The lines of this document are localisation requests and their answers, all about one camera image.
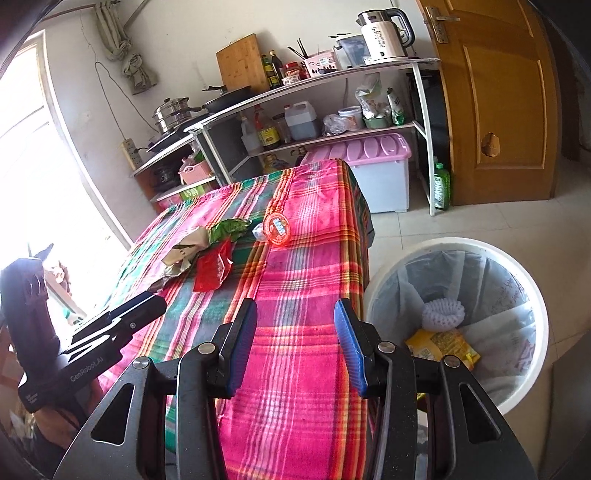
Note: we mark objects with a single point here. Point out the pink woven basket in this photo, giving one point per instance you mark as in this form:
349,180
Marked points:
191,172

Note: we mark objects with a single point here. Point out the clear plastic storage container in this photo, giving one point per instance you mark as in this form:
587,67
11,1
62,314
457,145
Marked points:
351,51

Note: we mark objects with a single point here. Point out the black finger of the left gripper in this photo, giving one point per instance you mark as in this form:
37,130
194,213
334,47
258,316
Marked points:
113,345

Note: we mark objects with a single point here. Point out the pink utensil holder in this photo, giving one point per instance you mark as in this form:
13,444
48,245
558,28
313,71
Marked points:
321,63

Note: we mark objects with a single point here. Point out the soy sauce bottle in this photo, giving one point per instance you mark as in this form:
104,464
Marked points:
269,137

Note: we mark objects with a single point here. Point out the white paper bag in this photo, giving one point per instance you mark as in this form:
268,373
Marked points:
181,255

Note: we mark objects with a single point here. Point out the black induction cooker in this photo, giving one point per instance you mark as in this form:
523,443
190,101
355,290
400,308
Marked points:
173,136

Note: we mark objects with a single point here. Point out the white electric kettle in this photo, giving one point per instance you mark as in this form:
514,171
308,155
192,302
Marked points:
388,34

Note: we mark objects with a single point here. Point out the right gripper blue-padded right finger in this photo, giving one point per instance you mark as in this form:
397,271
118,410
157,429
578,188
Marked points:
358,344

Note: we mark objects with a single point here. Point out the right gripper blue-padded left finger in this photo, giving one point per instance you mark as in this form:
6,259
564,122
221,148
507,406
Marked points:
233,341

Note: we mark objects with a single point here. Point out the pink-lidded storage box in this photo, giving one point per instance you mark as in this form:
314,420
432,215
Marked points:
380,165

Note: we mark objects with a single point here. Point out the white foam fruit net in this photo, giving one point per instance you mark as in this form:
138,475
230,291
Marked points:
441,315

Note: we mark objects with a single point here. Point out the yellow snack bag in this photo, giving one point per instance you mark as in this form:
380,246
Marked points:
436,345

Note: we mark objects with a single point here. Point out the green detergent bottle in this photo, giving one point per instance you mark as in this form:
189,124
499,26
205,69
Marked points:
442,187

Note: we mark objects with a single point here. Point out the white round trash bin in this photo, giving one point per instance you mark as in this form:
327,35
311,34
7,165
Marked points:
457,285

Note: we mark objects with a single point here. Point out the red snack packet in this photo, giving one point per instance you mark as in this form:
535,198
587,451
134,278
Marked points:
213,266

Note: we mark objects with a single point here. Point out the wooden door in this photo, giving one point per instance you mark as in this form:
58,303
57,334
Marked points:
502,99

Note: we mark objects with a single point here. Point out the red-lidded plastic cup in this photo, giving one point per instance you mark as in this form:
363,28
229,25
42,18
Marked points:
274,229

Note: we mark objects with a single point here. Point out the wooden cutting board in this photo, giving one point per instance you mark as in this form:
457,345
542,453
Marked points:
240,64

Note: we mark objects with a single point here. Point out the green wrapper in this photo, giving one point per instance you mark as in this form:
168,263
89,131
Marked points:
228,229

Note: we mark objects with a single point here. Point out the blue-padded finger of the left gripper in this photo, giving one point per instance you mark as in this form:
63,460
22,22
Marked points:
130,316

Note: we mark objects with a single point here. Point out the stainless steel steamer pot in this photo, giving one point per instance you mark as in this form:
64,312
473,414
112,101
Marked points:
173,112

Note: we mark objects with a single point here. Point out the white plastic oil jug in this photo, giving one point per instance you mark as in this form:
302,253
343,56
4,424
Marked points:
302,121

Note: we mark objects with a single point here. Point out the pink plaid tablecloth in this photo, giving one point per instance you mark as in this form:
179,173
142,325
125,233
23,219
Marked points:
296,415

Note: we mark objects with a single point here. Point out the black frying pan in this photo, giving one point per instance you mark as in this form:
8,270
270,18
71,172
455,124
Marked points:
226,98

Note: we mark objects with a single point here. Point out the dark glass sauce bottle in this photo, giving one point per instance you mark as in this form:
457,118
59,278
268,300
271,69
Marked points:
277,65

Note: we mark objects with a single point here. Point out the white metal kitchen shelf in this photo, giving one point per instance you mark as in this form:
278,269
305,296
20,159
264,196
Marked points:
346,114

